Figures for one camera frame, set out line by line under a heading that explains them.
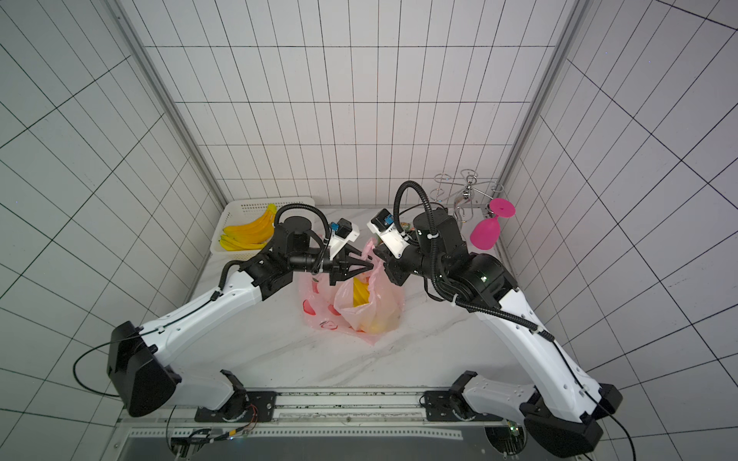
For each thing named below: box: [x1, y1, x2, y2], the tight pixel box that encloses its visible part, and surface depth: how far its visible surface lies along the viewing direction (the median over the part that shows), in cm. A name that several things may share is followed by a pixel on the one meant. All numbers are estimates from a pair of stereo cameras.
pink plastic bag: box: [298, 239, 405, 346], surface depth 78 cm
